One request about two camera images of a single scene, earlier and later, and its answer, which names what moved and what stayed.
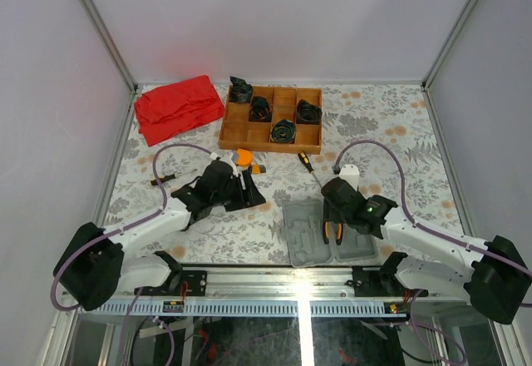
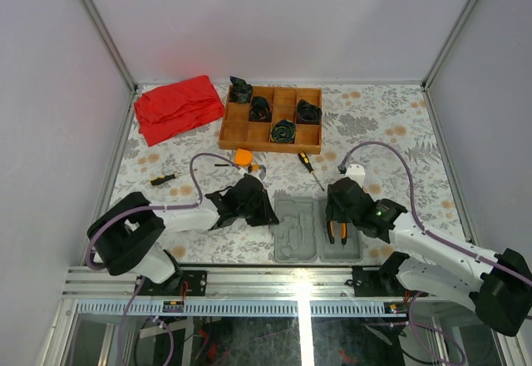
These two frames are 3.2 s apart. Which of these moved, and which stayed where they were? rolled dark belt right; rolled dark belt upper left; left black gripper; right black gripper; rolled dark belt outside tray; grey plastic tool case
Moved: grey plastic tool case; left black gripper
Stayed: right black gripper; rolled dark belt outside tray; rolled dark belt right; rolled dark belt upper left
